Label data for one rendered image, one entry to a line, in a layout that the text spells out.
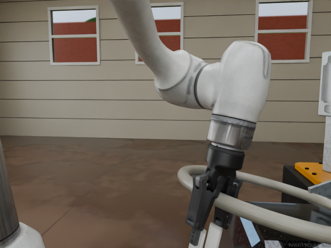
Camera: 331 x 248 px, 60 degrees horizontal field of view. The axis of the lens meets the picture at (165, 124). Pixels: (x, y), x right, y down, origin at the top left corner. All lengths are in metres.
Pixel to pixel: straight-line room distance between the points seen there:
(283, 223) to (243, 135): 0.17
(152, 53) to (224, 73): 0.14
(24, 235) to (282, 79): 7.09
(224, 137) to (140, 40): 0.23
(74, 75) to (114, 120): 1.57
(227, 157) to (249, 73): 0.16
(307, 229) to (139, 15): 0.45
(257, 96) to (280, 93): 6.79
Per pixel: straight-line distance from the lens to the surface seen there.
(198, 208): 0.56
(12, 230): 0.48
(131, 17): 0.47
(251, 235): 1.17
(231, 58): 0.57
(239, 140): 0.55
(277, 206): 1.39
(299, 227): 0.57
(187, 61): 0.62
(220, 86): 0.56
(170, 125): 7.24
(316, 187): 1.01
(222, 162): 0.56
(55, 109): 8.13
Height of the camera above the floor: 1.34
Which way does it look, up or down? 8 degrees down
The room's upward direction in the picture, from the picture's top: straight up
